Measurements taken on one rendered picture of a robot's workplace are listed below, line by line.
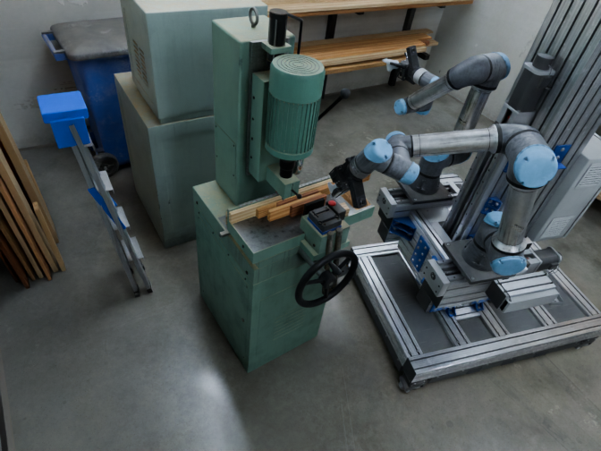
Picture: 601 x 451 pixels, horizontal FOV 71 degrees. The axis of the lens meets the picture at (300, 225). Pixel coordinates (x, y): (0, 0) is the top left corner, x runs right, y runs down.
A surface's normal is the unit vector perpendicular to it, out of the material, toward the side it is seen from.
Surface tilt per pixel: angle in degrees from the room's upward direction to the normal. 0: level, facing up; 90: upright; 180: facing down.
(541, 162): 83
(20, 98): 90
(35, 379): 0
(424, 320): 0
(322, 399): 0
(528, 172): 83
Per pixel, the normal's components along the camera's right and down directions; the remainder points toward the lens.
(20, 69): 0.51, 0.63
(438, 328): 0.11, -0.73
